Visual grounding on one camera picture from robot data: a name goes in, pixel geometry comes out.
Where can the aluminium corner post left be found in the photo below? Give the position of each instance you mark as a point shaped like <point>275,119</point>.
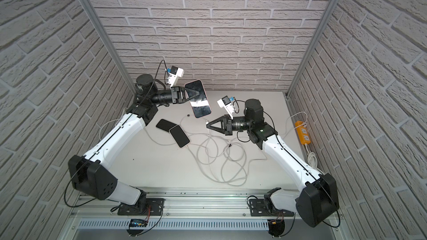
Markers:
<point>104,37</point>

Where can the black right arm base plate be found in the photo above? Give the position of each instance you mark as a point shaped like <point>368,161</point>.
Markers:
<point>258,208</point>

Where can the aluminium corner post right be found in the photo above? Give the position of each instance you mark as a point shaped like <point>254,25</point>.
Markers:
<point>326,16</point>

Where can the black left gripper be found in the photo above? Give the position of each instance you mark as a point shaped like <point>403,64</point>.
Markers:
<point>178,95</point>

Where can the phone with salmon pink case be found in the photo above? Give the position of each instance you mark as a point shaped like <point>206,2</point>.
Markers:
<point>198,102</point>

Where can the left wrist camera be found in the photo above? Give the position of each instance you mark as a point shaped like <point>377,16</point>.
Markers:
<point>175,73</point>

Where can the aluminium corner post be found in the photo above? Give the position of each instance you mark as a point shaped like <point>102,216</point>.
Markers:
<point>326,16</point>
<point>104,37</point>

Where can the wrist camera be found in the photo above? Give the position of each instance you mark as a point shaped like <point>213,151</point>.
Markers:
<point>228,104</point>
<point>175,73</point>

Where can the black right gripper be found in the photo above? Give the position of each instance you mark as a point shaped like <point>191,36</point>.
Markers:
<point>227,124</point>

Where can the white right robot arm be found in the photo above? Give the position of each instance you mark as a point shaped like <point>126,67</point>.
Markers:
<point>317,196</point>

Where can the phone with grey-blue case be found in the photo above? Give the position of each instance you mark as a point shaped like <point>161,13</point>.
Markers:
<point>165,125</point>

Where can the phone with light pink case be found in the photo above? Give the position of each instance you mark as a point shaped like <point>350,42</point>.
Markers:
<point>179,135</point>

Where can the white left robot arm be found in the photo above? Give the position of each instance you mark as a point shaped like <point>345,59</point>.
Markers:
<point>90,173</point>

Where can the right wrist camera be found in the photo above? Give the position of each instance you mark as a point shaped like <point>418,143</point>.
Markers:
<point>228,104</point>

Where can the aluminium front rail frame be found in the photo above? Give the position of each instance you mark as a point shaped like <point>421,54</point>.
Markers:
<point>195,215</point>

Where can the orange power strip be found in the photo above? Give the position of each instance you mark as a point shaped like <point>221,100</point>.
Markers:
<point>302,132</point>

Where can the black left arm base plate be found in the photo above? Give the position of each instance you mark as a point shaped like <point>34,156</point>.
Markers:
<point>143,207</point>

